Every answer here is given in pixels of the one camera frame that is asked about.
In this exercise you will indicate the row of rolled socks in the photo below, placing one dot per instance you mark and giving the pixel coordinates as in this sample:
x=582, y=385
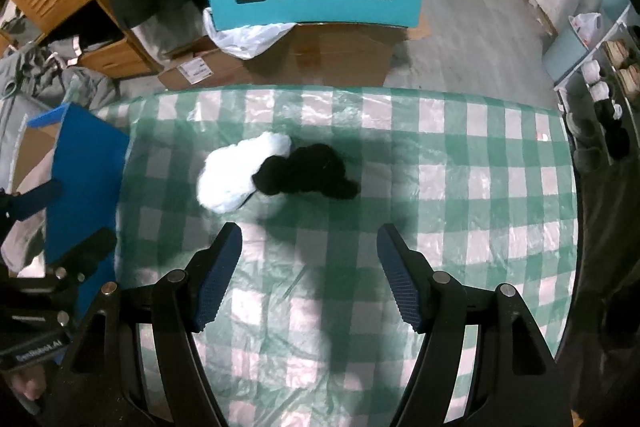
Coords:
x=602, y=107

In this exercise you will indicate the person's left hand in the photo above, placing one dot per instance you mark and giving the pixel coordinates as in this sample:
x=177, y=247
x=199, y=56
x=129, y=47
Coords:
x=27, y=387

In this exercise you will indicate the brown cardboard box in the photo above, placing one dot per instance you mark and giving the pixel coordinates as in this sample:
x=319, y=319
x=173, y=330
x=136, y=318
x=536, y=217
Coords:
x=325, y=57

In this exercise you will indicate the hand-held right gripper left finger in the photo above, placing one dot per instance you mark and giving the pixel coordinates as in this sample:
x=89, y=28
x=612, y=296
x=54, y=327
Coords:
x=220, y=282

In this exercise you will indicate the flat labelled cardboard box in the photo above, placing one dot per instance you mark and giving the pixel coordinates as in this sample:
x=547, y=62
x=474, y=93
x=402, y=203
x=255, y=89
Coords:
x=220, y=74

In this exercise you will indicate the cardboard box with blue rim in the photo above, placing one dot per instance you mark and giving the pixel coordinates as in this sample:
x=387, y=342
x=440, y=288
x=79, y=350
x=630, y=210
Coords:
x=85, y=167

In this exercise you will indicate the white shelf rack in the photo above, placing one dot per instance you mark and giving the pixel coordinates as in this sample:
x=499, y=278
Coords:
x=575, y=79

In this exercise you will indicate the green checked tablecloth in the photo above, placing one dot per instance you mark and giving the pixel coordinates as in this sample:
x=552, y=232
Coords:
x=450, y=187

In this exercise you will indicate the grey printed hoodie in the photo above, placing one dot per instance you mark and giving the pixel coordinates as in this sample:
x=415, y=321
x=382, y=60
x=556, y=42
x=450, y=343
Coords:
x=75, y=82

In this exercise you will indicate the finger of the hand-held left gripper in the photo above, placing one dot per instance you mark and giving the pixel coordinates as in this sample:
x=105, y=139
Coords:
x=42, y=194
x=90, y=248

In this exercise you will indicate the light blue board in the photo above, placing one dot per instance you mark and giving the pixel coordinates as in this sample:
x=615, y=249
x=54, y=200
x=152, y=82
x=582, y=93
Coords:
x=570, y=52

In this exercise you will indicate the black fluffy sock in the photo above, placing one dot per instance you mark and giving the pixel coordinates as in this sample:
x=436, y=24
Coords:
x=310, y=172

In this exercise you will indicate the small white plastic bag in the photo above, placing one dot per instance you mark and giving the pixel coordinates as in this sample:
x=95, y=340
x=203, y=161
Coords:
x=586, y=24

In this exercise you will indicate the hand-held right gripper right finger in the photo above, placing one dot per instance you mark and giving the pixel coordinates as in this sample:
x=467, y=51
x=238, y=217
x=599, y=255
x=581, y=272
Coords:
x=400, y=282

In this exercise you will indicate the white fluffy sock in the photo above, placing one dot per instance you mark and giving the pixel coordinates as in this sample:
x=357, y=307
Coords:
x=225, y=177

